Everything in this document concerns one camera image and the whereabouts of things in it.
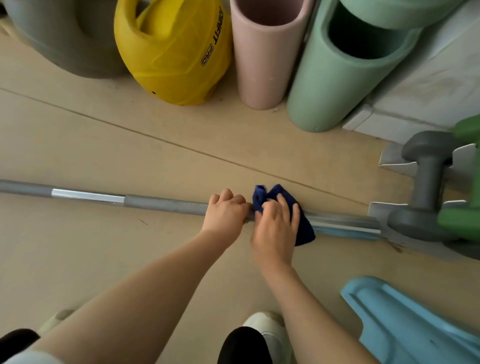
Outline grey soft kettlebell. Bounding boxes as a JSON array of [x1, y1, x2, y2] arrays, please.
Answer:
[[2, 0, 151, 79]]

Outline grey metal barbell bar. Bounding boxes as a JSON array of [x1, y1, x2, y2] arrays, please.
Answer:
[[0, 179, 383, 241]]

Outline person's right hand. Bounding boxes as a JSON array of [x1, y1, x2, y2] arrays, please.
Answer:
[[250, 193, 301, 271]]

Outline person's black trouser leg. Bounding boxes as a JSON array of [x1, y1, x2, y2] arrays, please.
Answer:
[[0, 329, 41, 362], [217, 326, 274, 364]]

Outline person's black left trouser leg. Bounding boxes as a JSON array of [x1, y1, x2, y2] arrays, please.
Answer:
[[0, 329, 41, 362]]

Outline person's black right trouser leg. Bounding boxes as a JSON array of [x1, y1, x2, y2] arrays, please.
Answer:
[[217, 326, 274, 364]]

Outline white metal dumbbell rack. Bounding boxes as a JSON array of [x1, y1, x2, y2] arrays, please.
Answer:
[[367, 142, 480, 262]]

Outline person's left forearm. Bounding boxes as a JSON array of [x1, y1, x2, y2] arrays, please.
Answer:
[[28, 229, 228, 364]]

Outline person's left hand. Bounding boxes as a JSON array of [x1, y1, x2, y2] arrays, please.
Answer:
[[200, 188, 253, 249]]

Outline light blue plastic board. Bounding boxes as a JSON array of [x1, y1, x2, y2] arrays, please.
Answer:
[[340, 276, 480, 364]]

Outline grey dumbbell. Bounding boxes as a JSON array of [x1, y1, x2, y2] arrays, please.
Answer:
[[387, 130, 461, 242]]

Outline person's right forearm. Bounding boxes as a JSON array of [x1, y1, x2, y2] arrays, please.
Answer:
[[259, 262, 379, 364]]

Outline yellow soft kettlebell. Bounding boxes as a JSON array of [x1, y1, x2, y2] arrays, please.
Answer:
[[114, 0, 233, 106]]

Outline green dumbbell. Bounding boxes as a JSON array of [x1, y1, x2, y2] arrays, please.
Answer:
[[437, 114, 480, 242]]

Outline pink foam roller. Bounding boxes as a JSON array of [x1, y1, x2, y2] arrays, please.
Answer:
[[229, 0, 316, 111]]

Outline person's white right shoe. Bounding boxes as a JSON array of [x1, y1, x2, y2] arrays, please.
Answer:
[[242, 311, 293, 364]]

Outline dark blue cleaning cloth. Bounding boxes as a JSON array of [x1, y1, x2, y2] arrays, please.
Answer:
[[252, 184, 316, 247]]

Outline green foam roller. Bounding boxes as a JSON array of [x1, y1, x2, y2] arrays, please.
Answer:
[[286, 0, 424, 133], [339, 0, 467, 31]]

